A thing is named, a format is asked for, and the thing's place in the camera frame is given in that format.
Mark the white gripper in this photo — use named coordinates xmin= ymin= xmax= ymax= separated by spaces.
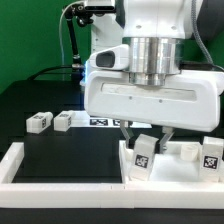
xmin=84 ymin=44 xmax=224 ymax=153

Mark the white square table top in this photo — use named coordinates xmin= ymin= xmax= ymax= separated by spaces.
xmin=119 ymin=141 xmax=224 ymax=183

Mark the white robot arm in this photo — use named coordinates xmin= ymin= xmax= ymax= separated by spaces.
xmin=84 ymin=0 xmax=224 ymax=144

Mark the paper sheet with tags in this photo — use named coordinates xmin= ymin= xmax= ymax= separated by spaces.
xmin=68 ymin=110 xmax=153 ymax=129

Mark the white U-shaped obstacle fence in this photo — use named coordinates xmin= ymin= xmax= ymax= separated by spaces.
xmin=0 ymin=142 xmax=224 ymax=209

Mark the black cable bundle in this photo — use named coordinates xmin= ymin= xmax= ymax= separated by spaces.
xmin=27 ymin=65 xmax=84 ymax=82

